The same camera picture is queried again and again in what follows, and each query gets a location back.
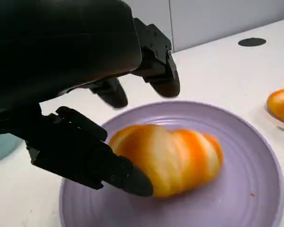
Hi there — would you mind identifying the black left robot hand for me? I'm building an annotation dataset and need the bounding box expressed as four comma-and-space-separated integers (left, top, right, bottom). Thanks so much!
0, 0, 181, 198

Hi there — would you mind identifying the pale green mug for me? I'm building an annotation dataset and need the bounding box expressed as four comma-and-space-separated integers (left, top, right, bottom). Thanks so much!
0, 133, 23, 164

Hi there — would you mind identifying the black table cable hole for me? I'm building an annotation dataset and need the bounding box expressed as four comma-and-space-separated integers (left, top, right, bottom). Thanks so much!
238, 37, 267, 47

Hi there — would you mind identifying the lilac plate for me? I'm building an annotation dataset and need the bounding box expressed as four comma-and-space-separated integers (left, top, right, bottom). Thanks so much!
59, 100, 284, 227

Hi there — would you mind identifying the orange and white bread roll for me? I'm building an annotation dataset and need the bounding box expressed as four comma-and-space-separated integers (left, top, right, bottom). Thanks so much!
108, 124, 224, 198
266, 84, 284, 130

